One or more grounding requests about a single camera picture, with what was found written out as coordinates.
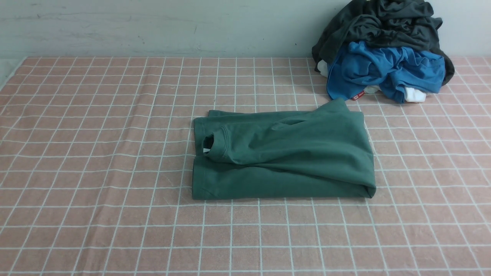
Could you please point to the green long-sleeved shirt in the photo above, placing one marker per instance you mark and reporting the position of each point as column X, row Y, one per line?
column 266, row 155

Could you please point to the dark grey crumpled garment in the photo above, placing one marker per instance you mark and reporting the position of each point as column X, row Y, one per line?
column 382, row 24

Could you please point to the blue crumpled garment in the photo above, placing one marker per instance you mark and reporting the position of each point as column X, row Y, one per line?
column 357, row 66

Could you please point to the pink checkered tablecloth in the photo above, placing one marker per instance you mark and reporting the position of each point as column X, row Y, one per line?
column 96, row 157

